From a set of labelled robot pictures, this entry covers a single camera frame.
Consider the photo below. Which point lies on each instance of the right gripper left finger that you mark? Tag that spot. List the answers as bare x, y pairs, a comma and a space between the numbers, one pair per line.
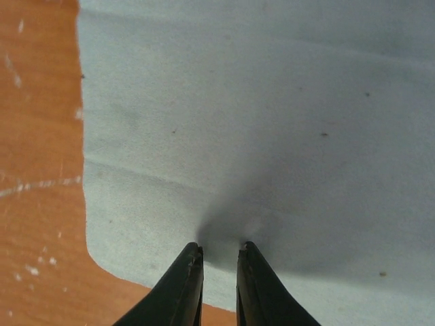
177, 297

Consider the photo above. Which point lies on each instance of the light blue cloth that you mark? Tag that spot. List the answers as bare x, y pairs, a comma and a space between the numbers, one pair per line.
306, 127

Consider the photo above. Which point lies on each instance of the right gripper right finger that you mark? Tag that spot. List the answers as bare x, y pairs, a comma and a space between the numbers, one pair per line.
262, 299

